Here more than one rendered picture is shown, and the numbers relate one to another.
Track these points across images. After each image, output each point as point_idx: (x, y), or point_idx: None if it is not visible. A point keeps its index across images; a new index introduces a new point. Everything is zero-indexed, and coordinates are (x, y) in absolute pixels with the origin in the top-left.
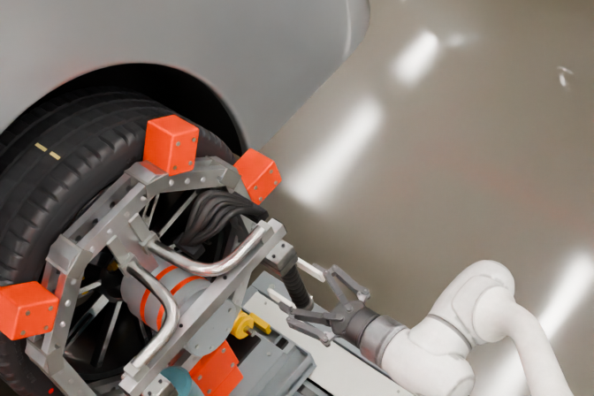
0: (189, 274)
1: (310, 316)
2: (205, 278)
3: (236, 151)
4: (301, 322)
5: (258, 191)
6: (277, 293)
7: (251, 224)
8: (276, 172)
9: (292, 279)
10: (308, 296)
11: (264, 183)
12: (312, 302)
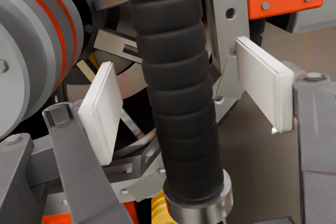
0: None
1: (67, 179)
2: (49, 14)
3: (283, 23)
4: (10, 178)
5: None
6: (107, 74)
7: (230, 46)
8: None
9: (148, 17)
10: (216, 175)
11: None
12: (218, 204)
